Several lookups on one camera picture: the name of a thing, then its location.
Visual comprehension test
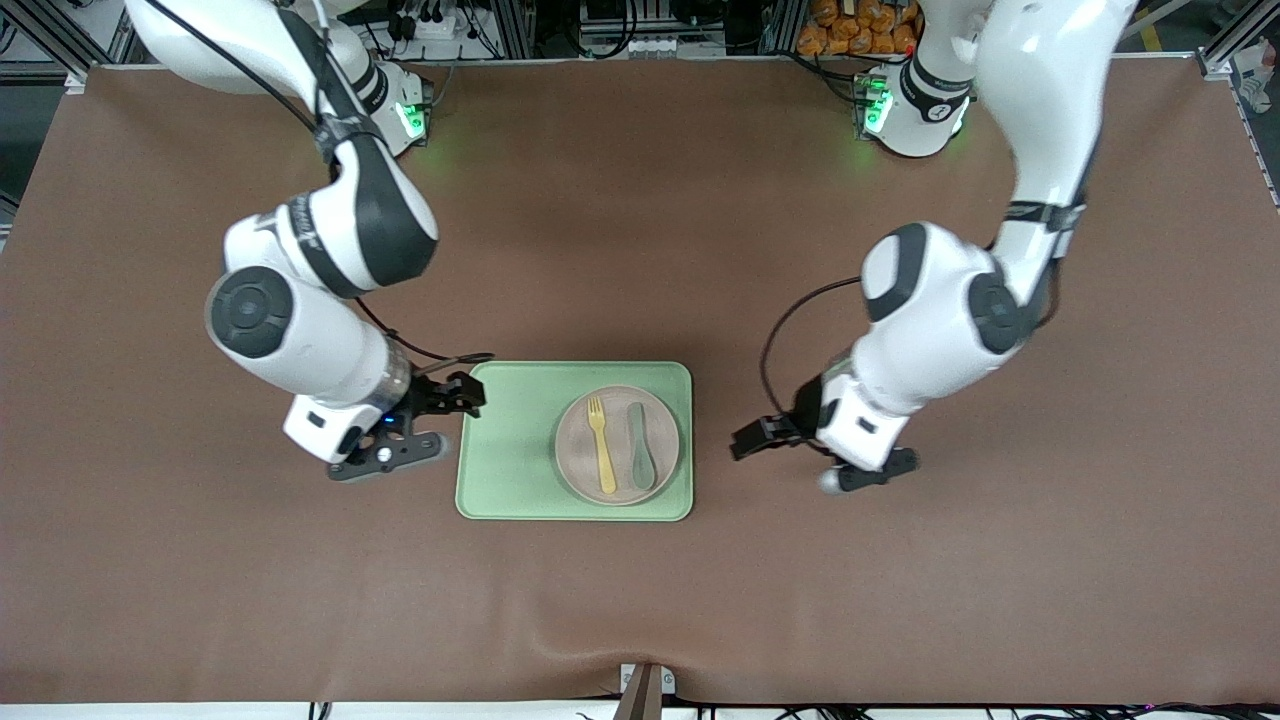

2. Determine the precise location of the round beige plate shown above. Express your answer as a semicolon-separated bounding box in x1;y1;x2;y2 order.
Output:
553;385;682;506

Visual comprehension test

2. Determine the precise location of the yellow plastic fork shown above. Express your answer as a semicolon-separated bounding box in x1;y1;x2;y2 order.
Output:
586;395;618;495

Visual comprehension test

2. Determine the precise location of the light green rectangular tray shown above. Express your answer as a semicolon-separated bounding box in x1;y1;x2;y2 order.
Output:
455;361;694;523

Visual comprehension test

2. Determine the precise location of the grey-green plastic spoon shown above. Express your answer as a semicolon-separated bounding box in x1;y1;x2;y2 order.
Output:
626;402;658;492

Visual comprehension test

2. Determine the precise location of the brown table mat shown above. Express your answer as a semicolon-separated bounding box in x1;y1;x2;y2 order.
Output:
0;58;1280;706

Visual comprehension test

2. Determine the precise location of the brown wedge bar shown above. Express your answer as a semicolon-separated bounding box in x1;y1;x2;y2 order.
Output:
613;664;664;720

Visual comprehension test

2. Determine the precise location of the white power strip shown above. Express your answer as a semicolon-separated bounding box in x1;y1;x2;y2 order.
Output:
390;5;471;41

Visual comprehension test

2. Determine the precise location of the orange packaged snacks pile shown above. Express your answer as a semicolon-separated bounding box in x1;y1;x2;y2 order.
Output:
797;0;923;57

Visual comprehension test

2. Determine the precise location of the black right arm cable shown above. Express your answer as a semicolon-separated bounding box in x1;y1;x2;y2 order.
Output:
148;0;495;376

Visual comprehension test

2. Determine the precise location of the metal table clamp bracket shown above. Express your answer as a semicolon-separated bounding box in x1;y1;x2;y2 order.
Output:
619;663;677;697

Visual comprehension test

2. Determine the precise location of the aluminium frame strut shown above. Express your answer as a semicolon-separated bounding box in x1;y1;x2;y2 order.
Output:
0;0;136;86

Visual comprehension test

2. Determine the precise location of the aluminium table edge rail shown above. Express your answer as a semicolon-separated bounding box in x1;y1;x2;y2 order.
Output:
1232;95;1280;211

